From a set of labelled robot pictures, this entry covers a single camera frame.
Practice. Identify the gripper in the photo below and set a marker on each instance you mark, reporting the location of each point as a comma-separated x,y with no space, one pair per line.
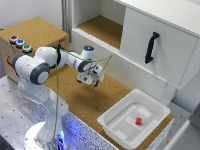
90,76

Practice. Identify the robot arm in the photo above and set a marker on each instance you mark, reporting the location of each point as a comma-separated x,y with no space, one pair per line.
31,68

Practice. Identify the yellow block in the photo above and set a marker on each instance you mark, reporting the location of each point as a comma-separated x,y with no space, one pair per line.
92,85

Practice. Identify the pink block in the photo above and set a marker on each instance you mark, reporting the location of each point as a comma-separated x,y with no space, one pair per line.
138,120

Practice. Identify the white cabinet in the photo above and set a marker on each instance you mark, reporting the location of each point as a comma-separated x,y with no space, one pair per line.
110,66

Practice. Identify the white plastic box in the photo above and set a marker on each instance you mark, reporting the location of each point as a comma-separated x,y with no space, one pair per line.
116,125

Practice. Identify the green button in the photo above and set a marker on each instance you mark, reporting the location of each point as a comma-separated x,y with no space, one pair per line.
26,48

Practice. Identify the blue button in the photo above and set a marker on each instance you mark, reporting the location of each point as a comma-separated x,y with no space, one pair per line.
20,42

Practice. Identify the white sliding door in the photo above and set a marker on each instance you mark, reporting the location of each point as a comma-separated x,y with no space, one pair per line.
166,56

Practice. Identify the red button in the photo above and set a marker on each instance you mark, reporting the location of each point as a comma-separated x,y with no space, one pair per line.
14,38

